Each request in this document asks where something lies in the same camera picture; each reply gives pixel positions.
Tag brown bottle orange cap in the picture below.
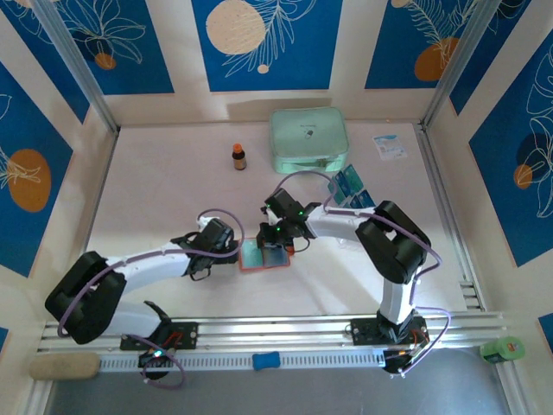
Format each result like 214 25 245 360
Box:
231 143 248 172

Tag white slotted cable duct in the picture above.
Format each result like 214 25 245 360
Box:
99 350 385 372

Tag black base connector box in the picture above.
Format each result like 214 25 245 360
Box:
382 348 416 376
137 348 175 368

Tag mint green zip pouch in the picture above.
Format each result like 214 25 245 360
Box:
270 106 350 176

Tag white blue sachet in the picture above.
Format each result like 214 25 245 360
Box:
372 133 408 163

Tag blue foil packets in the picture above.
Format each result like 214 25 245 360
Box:
349 189 377 209

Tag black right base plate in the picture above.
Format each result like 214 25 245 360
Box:
350 316 429 347

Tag orange card holder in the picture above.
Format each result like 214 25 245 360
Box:
238 237 297 272

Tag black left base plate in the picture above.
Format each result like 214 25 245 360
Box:
119 320 200 351

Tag green roll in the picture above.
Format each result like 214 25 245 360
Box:
479 335 525 363

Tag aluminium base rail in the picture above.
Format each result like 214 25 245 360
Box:
37 314 507 354

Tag aluminium corner post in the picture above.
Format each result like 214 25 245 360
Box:
30 0 121 134
419 0 533 131

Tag pale blue credit card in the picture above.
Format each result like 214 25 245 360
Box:
240 239 264 269

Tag blue clip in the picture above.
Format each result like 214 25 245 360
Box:
252 353 282 372

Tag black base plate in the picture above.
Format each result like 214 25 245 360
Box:
350 316 429 347
119 320 200 351

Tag clear plastic card box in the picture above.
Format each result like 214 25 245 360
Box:
334 235 362 254

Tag beige foam pad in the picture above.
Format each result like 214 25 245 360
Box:
29 351 101 381

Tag teal VIP credit card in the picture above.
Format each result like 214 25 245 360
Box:
326 176 349 205
343 163 367 189

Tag aluminium side rail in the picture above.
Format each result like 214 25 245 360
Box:
416 124 486 312

